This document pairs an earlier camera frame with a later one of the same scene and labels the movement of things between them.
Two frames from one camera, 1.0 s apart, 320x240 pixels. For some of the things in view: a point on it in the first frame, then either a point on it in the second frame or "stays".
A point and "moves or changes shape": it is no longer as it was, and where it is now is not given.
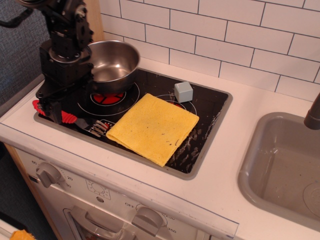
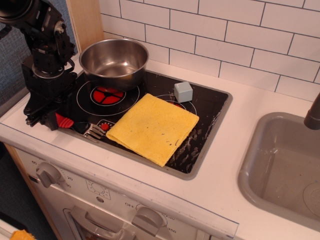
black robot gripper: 63,78 -> 44,92
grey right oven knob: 147,220 stays
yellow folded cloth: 155,128 stays
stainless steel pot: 114,63 moves or changes shape
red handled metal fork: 95,127 moves or changes shape
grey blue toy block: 183,91 stays
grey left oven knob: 48,174 stays
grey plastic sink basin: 279,169 stays
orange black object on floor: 21,235 stays
